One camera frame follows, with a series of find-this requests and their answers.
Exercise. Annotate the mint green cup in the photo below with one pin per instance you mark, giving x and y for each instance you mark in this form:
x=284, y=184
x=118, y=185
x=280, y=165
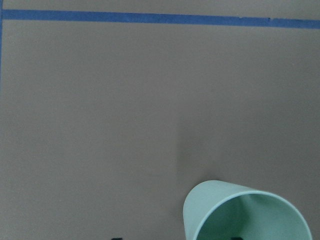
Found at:
x=218, y=210

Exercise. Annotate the brown paper table mat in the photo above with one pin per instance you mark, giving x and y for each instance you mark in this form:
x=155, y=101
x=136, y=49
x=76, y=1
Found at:
x=106, y=126

